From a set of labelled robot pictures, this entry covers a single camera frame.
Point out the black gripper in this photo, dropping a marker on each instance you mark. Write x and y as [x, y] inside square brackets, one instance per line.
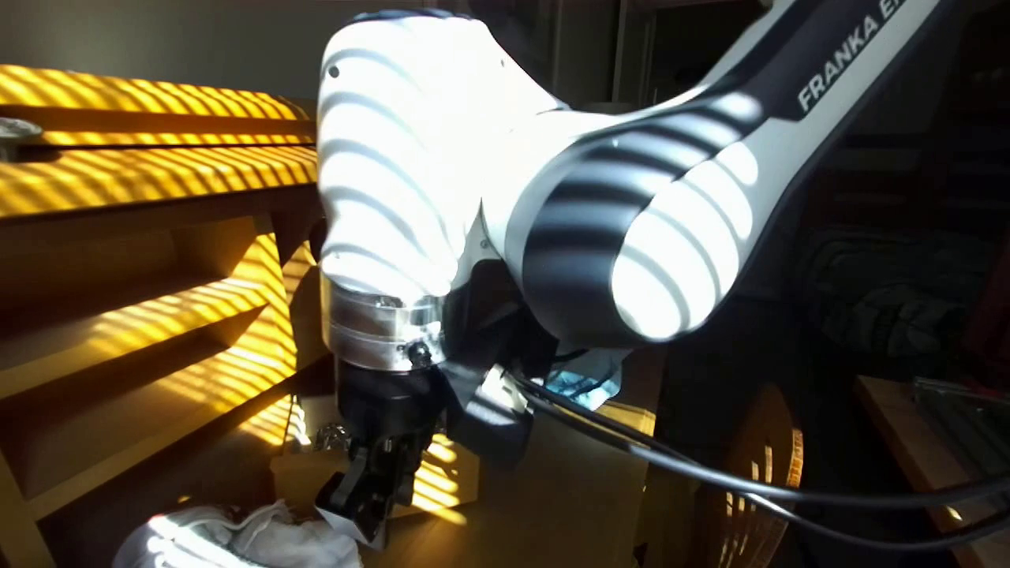
[382, 405]

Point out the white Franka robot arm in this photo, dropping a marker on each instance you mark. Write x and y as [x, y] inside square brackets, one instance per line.
[527, 179]

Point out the white and red cloth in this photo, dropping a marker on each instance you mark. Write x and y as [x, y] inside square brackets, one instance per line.
[254, 538]

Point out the blue crumpled cloth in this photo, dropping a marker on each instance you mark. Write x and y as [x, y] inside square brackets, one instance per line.
[582, 384]

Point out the wooden desk with hutch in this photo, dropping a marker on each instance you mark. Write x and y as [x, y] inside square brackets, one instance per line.
[159, 350]

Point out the wooden slatted chair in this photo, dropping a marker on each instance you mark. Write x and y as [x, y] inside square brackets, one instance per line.
[761, 485]

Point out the small metal dish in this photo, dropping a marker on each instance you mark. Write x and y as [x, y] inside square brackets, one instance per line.
[13, 131]

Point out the wooden side table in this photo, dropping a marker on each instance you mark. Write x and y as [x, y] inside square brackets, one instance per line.
[926, 463]

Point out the striped grey bedding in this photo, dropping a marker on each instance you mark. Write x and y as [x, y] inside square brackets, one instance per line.
[894, 296]

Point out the grey metal tray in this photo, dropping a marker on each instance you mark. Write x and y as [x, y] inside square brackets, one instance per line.
[973, 405]

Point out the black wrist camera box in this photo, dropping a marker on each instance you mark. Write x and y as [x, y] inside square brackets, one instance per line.
[491, 405]

